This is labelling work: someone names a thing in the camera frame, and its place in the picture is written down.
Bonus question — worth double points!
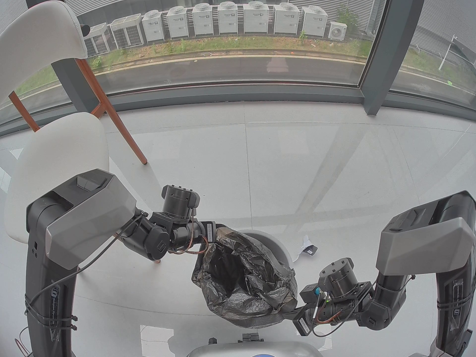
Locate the white paper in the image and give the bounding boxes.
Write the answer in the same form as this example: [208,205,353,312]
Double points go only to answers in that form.
[293,235,318,263]

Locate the black plastic bag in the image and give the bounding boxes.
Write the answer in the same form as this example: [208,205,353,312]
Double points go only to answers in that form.
[191,226,299,329]

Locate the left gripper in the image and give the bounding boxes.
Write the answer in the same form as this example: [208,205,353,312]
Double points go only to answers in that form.
[168,219,219,254]

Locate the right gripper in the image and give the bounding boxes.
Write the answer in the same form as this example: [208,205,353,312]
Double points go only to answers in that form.
[293,299,359,338]

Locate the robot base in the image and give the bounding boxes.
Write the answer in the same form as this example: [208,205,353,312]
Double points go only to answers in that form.
[186,332,320,357]

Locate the white trash bin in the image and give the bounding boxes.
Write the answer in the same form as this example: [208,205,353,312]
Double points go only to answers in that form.
[234,229,292,274]

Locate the black cable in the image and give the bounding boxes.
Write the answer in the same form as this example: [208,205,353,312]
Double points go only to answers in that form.
[26,214,146,308]
[310,303,357,338]

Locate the white chair wooden legs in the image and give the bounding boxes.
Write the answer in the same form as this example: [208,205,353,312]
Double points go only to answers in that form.
[0,0,162,265]

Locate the window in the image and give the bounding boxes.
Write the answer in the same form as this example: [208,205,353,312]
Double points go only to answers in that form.
[0,0,476,137]

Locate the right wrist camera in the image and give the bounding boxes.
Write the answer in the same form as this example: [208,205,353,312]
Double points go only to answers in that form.
[299,283,322,306]

